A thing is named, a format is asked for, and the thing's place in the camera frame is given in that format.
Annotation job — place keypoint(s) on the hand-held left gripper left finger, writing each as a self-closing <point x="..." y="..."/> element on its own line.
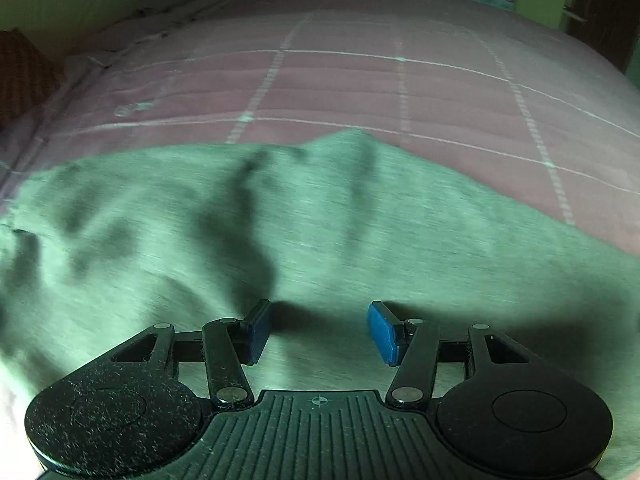
<point x="259" y="332"/>

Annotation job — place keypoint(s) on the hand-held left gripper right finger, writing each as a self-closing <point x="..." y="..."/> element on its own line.
<point x="381" y="332"/>

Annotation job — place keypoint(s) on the grey-green pants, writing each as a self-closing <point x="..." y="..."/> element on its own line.
<point x="300" y="235"/>

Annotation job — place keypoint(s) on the pink checked bed blanket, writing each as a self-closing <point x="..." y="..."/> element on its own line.
<point x="350" y="85"/>

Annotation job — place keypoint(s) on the brown patterned pillow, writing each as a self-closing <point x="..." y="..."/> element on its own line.
<point x="22" y="75"/>

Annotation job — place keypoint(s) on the dark brown wooden door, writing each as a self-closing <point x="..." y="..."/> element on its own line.
<point x="607" y="10"/>

